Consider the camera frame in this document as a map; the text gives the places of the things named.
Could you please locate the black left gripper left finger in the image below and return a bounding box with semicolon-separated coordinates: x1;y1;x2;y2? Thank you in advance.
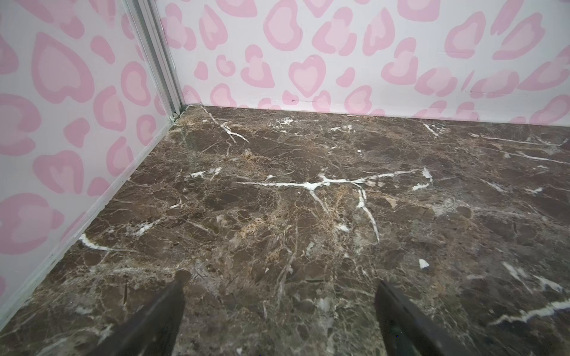
89;281;185;355

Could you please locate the aluminium frame corner post left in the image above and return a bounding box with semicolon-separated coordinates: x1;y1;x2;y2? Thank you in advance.
123;0;187;123

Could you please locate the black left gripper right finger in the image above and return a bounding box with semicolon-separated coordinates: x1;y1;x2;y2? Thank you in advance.
375;280;471;356

